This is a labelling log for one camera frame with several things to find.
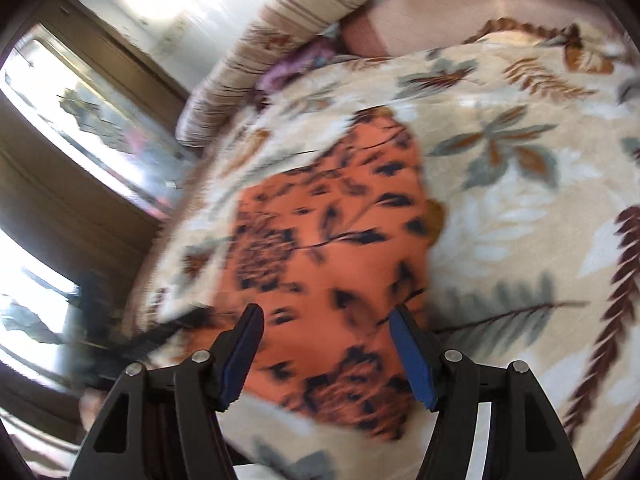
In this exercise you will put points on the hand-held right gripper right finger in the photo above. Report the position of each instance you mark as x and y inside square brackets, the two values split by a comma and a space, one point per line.
[410, 360]

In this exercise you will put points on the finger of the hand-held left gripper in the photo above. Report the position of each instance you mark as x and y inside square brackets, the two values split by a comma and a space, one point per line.
[160, 335]

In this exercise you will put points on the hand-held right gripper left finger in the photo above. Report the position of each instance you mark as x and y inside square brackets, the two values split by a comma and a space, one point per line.
[235, 355]

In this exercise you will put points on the orange black floral garment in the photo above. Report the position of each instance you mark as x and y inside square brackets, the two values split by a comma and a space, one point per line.
[325, 260]

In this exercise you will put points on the cream leaf-print fleece blanket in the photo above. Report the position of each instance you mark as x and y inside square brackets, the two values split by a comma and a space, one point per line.
[500, 220]

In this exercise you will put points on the glass-pane wooden door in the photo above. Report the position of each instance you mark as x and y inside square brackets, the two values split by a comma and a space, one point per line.
[85, 110]

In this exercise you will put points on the purple cloth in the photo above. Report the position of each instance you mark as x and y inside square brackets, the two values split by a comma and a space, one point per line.
[295, 65]

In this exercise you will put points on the beige brown striped pillow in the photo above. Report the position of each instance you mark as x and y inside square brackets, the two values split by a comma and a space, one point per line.
[280, 40]

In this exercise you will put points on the pink bed sheet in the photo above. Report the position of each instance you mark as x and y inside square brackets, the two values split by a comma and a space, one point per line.
[450, 5]

